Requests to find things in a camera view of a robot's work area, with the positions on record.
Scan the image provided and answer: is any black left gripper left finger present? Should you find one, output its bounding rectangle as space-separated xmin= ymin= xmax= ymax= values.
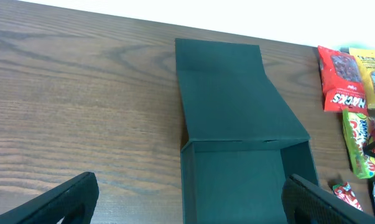
xmin=0 ymin=172 xmax=100 ymax=224

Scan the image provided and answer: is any green Haribo candy bag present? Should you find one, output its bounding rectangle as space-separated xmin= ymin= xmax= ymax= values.
xmin=342 ymin=110 xmax=375 ymax=179

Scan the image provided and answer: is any black box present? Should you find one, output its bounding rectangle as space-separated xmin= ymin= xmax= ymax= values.
xmin=175 ymin=39 xmax=318 ymax=223

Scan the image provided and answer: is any red green KitKat bar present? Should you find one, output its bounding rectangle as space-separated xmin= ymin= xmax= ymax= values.
xmin=332 ymin=182 xmax=363 ymax=211

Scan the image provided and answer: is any red Hacks candy bag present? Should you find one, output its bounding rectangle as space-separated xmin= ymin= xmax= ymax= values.
xmin=317 ymin=46 xmax=368 ymax=115

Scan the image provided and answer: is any yellow snack bag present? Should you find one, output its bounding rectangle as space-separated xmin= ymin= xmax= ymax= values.
xmin=349 ymin=48 xmax=375 ymax=110

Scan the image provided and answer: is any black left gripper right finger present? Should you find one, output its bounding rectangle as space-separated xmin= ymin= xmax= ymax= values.
xmin=282 ymin=174 xmax=375 ymax=224

